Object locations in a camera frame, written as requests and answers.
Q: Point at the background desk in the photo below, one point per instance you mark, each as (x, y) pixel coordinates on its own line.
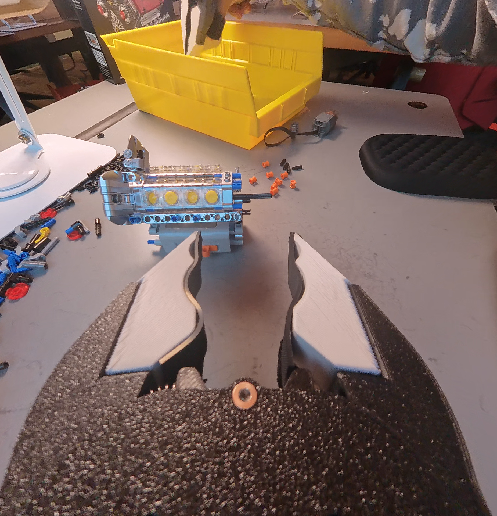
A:
(31, 48)

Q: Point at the red cloth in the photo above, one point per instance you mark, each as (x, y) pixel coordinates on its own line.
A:
(466, 93)

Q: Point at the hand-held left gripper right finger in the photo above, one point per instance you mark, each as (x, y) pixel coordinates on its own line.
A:
(333, 322)

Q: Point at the white book stand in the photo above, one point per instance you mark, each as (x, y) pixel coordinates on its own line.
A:
(39, 169)

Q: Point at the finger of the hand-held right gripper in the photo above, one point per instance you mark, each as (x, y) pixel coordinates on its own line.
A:
(202, 24)

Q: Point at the wooden side table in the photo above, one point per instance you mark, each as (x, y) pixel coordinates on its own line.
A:
(353, 39)

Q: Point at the pile of coloured brick parts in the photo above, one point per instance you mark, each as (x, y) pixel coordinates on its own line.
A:
(23, 266)

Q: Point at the toy brick engine model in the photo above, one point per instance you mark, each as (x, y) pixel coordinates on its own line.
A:
(176, 197)

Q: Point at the yellow plastic bin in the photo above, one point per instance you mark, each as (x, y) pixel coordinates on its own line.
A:
(200, 89)

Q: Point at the grey desk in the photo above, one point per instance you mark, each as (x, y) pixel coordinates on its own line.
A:
(393, 242)

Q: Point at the black toy set box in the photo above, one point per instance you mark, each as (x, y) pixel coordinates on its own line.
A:
(103, 32)

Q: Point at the pile of black pins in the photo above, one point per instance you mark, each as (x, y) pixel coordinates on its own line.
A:
(103, 177)

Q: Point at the cluster of orange bushes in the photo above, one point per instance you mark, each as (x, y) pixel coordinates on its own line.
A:
(274, 184)

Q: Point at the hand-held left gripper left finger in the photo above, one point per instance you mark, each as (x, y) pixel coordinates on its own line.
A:
(160, 322)

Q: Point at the black wrist pad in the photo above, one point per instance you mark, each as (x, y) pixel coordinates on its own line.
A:
(434, 165)

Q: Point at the grey toy motor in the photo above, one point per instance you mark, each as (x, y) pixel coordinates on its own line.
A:
(326, 122)

